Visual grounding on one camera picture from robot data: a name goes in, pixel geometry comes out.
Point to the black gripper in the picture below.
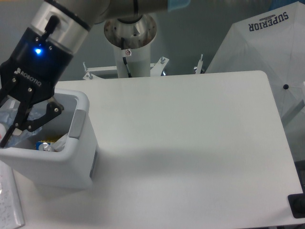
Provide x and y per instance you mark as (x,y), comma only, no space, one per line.
(35,64)

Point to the white metal base bracket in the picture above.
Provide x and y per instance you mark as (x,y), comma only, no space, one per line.
(127,69)

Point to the white trash can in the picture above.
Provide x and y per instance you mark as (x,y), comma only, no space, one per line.
(71,167)

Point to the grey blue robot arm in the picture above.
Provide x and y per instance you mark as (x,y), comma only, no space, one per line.
(77,17)

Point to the black device at edge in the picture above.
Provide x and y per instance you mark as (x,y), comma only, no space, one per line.
(297,205)

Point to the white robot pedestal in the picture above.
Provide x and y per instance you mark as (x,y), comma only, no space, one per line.
(131,37)

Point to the blue yellow snack package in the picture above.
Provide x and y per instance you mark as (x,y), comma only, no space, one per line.
(45,145)

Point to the white umbrella with text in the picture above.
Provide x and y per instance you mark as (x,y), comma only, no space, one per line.
(272,42)

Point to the clear plastic bottle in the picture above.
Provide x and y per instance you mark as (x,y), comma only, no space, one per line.
(6,120)

